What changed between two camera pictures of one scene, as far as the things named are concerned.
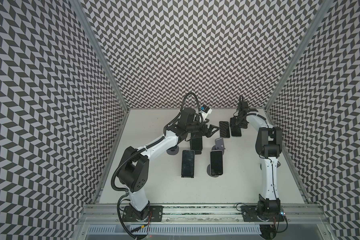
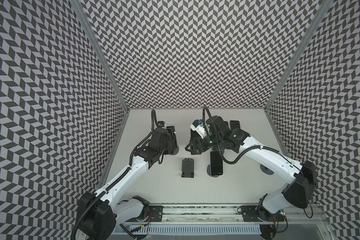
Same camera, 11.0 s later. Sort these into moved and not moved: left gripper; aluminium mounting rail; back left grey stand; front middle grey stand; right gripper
Moved: left gripper; right gripper
Not moved: front middle grey stand; back left grey stand; aluminium mounting rail
